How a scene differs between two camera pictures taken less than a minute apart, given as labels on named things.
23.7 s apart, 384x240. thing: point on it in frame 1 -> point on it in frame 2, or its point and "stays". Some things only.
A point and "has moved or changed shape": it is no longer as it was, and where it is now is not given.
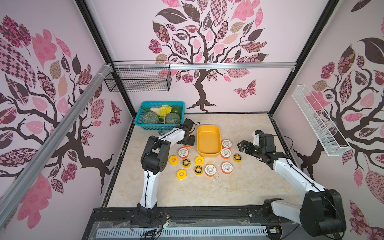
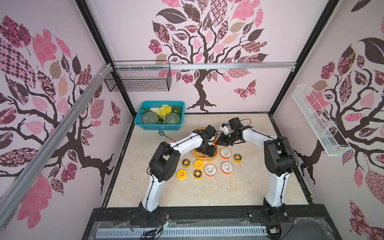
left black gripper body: x=188 y=141 -> x=206 y=149
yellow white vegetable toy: x=164 y=110 stays
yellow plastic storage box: x=208 y=140 has moved or changed shape
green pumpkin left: x=150 y=117 stays
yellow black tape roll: x=237 y=158 stays
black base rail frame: x=222 y=217 stays
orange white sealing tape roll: x=210 y=170 stays
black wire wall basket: x=133 y=76 stays
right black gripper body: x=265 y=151 -> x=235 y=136
